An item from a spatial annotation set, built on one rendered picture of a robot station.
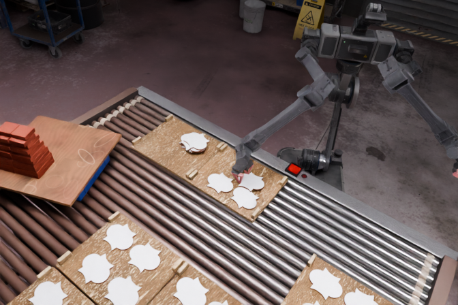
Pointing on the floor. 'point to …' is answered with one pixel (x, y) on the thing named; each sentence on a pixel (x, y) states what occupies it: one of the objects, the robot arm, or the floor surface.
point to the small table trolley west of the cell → (26, 39)
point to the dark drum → (90, 3)
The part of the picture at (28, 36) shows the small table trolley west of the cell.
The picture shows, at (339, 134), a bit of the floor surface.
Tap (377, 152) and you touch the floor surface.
